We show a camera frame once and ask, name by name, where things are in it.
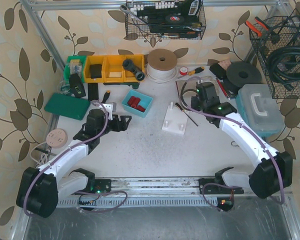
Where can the green parts bin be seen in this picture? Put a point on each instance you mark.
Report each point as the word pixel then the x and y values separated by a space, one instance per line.
pixel 74 65

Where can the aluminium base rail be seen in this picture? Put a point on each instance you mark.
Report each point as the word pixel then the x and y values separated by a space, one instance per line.
pixel 135 187

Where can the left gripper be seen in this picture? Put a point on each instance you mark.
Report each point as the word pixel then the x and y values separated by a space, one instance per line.
pixel 115 122

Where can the black rectangular block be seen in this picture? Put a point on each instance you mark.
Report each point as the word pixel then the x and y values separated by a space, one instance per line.
pixel 93 91

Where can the red utility knife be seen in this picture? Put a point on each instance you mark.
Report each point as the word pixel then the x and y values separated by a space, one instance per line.
pixel 228 94

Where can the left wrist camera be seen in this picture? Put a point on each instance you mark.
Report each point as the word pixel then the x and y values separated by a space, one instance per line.
pixel 111 106

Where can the white peg board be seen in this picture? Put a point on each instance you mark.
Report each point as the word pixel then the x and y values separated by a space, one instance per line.
pixel 175 120

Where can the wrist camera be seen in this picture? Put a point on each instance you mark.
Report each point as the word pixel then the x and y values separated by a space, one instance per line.
pixel 111 106
pixel 204 79

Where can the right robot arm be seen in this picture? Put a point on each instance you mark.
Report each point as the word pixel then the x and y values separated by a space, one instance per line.
pixel 273 170

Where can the black pouch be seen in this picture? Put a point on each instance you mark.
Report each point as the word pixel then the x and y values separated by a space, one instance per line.
pixel 218 71

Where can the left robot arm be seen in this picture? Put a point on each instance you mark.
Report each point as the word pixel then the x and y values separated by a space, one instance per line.
pixel 43 187

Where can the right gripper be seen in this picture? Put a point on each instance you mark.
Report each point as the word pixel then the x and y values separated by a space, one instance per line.
pixel 197 104

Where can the black pipe fitting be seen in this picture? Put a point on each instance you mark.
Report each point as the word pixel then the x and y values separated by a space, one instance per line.
pixel 129 66

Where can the round beige power strip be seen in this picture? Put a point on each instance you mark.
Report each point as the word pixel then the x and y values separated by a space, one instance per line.
pixel 57 138

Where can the large red spring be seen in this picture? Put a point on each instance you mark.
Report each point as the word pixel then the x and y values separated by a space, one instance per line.
pixel 133 101

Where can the yellow parts bin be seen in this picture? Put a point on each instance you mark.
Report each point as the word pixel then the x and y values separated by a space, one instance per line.
pixel 108 69

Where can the red white tape roll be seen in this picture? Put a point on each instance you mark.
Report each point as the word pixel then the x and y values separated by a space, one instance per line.
pixel 183 71

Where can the green clamp tool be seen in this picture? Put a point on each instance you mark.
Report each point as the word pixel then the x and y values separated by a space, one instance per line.
pixel 134 85

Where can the clear teal toolbox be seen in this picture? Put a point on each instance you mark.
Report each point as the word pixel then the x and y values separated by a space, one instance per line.
pixel 259 110

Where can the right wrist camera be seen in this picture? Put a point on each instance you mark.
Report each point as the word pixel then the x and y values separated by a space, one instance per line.
pixel 204 79

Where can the white work glove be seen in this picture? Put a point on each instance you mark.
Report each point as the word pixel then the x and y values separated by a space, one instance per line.
pixel 192 85

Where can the yellow orange screwdriver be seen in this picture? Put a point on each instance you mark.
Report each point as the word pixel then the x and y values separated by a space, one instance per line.
pixel 193 72

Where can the wire basket with cables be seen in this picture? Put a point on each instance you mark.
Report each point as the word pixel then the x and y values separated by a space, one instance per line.
pixel 276 42

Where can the black meter device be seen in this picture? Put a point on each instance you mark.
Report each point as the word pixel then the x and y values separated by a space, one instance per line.
pixel 76 86

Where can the wire basket with tools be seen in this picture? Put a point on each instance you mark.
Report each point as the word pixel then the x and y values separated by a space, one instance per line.
pixel 167 19

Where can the small red spring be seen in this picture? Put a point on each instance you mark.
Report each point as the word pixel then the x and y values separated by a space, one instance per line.
pixel 140 108

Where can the black yellow file tool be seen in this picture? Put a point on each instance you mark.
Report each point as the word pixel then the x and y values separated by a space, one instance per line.
pixel 184 111

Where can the black disc spool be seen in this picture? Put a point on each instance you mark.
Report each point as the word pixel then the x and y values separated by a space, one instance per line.
pixel 239 74

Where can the green plastic lid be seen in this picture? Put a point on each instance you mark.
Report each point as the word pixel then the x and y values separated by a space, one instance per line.
pixel 67 106

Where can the black orange screwdriver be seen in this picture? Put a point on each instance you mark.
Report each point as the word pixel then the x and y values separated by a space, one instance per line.
pixel 106 96

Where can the teal plastic box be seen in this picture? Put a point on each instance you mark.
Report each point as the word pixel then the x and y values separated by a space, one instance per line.
pixel 146 102

